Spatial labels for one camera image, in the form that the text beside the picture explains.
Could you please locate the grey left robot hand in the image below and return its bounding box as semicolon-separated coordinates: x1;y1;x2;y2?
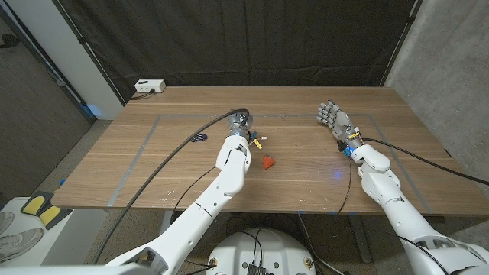
228;109;254;138

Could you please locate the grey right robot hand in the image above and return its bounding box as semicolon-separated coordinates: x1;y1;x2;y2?
316;99;355;139

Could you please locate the black backdrop curtain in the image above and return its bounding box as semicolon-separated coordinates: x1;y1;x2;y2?
53;0;423;103

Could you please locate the white power strip box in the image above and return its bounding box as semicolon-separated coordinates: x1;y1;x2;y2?
134;79;167;94

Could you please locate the grey table leg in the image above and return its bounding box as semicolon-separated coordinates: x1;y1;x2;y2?
347;215;372;264

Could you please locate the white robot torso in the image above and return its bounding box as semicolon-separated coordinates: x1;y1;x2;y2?
206;228;317;275

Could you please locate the white platform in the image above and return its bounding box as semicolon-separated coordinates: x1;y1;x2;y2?
0;196;108;267

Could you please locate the yellow black foot pedal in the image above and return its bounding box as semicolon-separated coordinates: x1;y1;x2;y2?
20;190;54;217
37;205;73;231

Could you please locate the white sneaker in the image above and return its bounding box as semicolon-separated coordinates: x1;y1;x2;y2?
0;211;15;236
0;228;44;264

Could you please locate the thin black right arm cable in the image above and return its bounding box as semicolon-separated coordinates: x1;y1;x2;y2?
336;158;355;215

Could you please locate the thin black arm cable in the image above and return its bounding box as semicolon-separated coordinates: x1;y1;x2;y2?
169;165;217;227
336;158;355;215

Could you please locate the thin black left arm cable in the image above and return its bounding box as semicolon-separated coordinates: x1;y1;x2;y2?
169;165;217;227

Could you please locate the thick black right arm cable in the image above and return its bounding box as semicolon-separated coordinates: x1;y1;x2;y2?
361;137;489;186

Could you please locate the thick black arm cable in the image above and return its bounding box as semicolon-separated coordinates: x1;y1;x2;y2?
361;137;489;186
90;108;251;265

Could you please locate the black backdrop frame pole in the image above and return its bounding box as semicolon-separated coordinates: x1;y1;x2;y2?
379;0;423;87
51;0;127;107

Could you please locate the black power cord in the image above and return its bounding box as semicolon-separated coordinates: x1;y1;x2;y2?
129;89;157;102

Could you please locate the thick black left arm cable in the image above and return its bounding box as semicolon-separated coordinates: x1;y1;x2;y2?
90;108;251;265

